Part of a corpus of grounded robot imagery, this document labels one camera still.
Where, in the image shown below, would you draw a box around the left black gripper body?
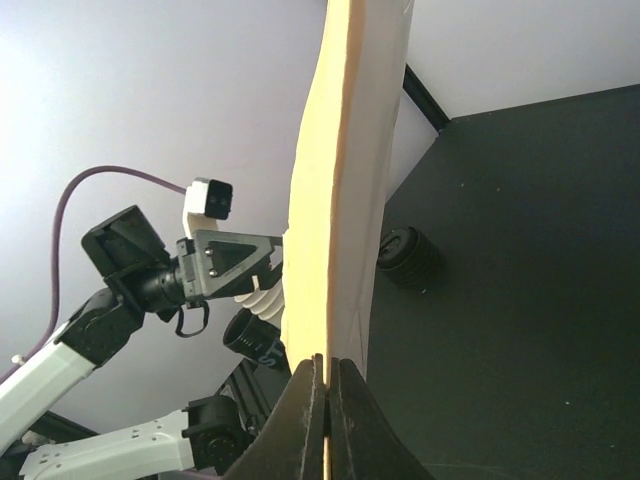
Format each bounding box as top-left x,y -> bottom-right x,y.
176,230 -> 273,302

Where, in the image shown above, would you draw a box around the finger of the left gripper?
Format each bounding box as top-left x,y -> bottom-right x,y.
252,260 -> 283,291

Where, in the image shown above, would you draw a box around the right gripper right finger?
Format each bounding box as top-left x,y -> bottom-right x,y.
328,358 -> 433,480

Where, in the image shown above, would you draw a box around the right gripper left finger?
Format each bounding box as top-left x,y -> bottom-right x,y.
223,354 -> 326,480

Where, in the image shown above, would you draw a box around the orange paper bag white handles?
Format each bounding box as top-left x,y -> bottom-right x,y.
282,1 -> 414,370

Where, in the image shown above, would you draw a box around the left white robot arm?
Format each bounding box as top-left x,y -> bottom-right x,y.
1,207 -> 287,479

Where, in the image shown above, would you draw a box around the black cup near left arm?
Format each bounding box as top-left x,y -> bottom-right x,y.
223,308 -> 291,374

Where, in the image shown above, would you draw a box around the near white paper cup stack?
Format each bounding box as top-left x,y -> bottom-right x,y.
234,284 -> 284,327

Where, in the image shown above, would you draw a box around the left black lid stack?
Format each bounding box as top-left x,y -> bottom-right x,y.
376,226 -> 443,289

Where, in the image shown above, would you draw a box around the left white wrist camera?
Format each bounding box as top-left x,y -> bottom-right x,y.
182,177 -> 233,239

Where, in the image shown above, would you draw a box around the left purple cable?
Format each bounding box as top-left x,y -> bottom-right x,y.
0,165 -> 190,386

